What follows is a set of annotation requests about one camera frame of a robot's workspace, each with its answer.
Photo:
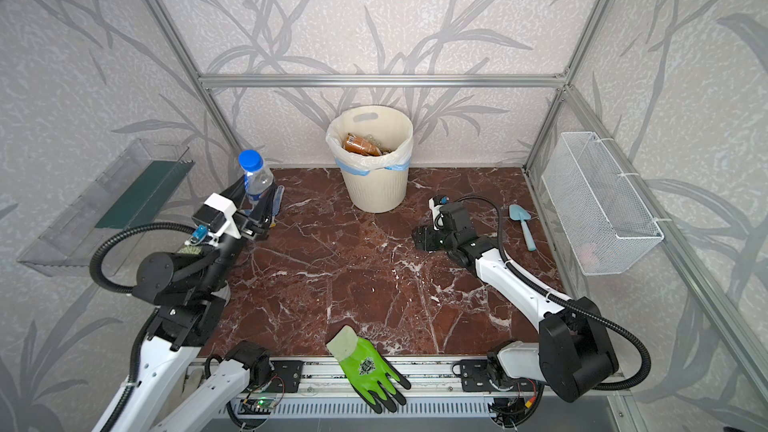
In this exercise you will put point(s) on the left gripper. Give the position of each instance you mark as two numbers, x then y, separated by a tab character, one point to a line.
250	219

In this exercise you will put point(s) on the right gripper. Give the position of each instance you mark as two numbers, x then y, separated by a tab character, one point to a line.
435	237

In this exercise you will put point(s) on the blue label bottle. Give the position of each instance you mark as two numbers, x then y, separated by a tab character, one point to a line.
258	178

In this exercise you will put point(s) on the Nescafe bottle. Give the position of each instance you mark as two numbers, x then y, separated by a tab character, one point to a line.
362	146

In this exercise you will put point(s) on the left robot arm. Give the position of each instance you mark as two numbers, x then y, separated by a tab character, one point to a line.
188	292

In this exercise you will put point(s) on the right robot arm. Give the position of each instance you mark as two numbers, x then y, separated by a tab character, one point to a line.
574	353

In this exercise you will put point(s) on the white bin liner bag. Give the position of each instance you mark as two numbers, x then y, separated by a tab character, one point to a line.
385	127

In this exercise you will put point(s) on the cream plastic waste bin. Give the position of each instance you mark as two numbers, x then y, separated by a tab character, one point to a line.
380	191

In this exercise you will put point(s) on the blue dotted work glove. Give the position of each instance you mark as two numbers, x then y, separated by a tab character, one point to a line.
277	201

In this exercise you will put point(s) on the teal garden trowel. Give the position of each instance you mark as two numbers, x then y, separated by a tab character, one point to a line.
518	214

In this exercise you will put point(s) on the green rubber work glove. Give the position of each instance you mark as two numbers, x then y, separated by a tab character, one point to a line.
371	376

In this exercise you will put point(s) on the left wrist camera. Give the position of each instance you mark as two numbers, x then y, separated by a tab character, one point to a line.
214	219

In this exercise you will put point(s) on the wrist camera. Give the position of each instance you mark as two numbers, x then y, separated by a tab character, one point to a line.
214	219
435	204

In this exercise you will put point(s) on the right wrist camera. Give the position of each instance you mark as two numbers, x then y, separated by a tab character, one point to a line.
435	204

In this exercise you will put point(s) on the clear acrylic wall shelf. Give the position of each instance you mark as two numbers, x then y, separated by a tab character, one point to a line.
130	192

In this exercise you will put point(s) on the aluminium front rail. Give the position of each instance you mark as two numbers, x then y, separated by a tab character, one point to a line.
428	375

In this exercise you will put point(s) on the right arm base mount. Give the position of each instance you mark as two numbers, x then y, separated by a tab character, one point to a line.
487	375

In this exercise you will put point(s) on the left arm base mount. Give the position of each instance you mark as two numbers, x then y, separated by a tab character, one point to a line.
265	373

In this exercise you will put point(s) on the white wire mesh basket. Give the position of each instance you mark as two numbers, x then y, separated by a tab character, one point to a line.
606	223

